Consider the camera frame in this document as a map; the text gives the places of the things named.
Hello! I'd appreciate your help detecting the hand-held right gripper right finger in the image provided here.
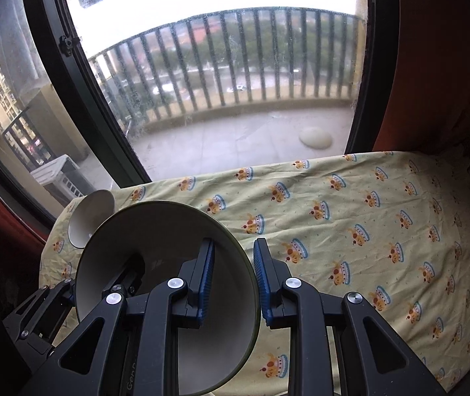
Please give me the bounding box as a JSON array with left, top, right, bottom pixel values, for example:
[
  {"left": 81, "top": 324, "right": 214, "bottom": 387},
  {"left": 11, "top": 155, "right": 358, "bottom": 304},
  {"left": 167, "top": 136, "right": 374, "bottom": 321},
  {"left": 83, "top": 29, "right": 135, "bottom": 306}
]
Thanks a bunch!
[{"left": 252, "top": 238, "right": 447, "bottom": 396}]

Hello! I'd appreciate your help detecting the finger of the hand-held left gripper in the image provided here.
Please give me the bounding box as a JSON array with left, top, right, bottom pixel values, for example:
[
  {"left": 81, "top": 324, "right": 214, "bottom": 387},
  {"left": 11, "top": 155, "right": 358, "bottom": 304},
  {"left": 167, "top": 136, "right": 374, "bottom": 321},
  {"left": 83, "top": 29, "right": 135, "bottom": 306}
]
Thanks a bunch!
[
  {"left": 2, "top": 278, "right": 77, "bottom": 351},
  {"left": 104, "top": 254, "right": 147, "bottom": 298}
]

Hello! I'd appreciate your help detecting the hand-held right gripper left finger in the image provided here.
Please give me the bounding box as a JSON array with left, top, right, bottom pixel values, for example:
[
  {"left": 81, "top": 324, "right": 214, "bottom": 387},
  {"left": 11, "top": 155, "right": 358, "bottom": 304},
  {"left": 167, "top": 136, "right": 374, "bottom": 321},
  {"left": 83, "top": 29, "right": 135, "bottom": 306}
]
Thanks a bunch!
[{"left": 21, "top": 237, "right": 218, "bottom": 396}]

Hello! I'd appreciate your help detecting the large floral bowl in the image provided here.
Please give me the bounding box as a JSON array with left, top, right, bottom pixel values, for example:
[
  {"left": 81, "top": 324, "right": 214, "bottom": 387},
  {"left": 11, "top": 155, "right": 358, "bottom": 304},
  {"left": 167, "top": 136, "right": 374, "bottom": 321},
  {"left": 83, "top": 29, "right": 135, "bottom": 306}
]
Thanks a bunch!
[{"left": 75, "top": 200, "right": 261, "bottom": 396}]

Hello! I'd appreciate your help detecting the medium floral bowl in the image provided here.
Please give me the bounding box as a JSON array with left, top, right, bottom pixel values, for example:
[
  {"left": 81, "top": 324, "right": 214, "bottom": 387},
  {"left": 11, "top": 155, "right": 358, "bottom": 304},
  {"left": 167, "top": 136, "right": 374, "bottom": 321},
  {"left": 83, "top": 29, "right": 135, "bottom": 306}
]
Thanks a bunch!
[{"left": 69, "top": 190, "right": 117, "bottom": 250}]

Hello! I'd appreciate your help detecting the yellow printed tablecloth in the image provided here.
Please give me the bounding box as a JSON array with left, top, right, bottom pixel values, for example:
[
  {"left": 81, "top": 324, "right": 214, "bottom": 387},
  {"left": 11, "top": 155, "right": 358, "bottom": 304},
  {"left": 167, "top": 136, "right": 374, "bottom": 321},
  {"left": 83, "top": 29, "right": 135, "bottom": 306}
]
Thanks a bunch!
[{"left": 39, "top": 150, "right": 470, "bottom": 396}]

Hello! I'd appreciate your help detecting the outdoor air conditioner unit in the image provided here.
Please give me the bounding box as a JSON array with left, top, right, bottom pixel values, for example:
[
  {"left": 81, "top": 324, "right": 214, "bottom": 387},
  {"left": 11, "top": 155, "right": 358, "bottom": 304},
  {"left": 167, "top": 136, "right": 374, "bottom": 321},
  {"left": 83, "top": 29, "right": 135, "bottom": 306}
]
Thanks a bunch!
[{"left": 31, "top": 154, "right": 95, "bottom": 199}]

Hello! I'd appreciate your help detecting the beige dome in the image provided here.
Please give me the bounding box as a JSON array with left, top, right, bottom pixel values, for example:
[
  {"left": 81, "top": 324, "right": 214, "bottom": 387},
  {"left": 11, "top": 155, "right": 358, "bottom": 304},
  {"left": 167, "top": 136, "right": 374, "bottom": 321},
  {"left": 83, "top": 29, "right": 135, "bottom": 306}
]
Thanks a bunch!
[{"left": 299, "top": 127, "right": 334, "bottom": 148}]

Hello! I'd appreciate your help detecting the balcony railing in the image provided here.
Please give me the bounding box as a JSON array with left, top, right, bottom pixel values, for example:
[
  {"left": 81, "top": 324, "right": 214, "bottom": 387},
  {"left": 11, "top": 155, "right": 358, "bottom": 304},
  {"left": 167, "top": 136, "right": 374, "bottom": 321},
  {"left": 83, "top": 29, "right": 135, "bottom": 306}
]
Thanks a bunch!
[{"left": 88, "top": 6, "right": 365, "bottom": 129}]

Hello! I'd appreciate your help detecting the dark window frame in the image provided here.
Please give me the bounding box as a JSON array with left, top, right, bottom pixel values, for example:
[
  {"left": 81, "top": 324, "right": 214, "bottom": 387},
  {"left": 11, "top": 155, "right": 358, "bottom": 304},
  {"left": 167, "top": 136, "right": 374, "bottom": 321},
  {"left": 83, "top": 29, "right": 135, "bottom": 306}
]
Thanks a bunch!
[{"left": 0, "top": 0, "right": 401, "bottom": 232}]

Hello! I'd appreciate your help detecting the black window handle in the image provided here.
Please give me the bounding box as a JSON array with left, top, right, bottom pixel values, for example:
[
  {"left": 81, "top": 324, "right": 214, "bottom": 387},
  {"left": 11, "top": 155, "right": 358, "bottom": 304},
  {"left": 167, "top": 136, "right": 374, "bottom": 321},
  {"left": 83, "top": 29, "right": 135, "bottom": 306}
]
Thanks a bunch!
[{"left": 58, "top": 35, "right": 82, "bottom": 57}]

